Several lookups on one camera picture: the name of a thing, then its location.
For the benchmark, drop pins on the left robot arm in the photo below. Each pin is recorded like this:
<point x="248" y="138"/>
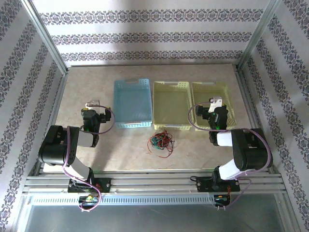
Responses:
<point x="55" y="147"/>

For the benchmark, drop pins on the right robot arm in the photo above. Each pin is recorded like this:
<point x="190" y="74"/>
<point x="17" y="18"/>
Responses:
<point x="251" y="149"/>

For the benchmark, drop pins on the yellow plastic basket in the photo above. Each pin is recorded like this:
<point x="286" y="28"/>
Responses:
<point x="169" y="108"/>
<point x="205" y="94"/>

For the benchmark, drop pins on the blue plastic basket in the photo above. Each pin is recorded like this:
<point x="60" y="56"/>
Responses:
<point x="132" y="101"/>

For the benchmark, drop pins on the grey metal sheet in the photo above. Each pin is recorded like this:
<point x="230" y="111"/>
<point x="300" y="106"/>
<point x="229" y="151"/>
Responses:
<point x="149" y="217"/>

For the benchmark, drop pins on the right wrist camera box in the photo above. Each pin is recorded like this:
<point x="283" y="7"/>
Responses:
<point x="215" y="102"/>

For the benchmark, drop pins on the aluminium side rail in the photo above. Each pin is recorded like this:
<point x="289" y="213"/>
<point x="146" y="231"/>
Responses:
<point x="58" y="101"/>
<point x="248" y="96"/>

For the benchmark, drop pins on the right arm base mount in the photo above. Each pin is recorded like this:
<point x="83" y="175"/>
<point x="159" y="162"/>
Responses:
<point x="204" y="184"/>

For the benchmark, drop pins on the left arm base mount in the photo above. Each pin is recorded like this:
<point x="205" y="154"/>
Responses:
<point x="105" y="185"/>

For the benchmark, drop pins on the aluminium rail frame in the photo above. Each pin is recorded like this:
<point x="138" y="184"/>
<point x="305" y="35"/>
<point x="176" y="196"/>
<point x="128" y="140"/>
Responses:
<point x="154" y="180"/>

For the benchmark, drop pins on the aluminium corner post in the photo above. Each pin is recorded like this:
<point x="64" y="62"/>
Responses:
<point x="258" y="33"/>
<point x="46" y="36"/>

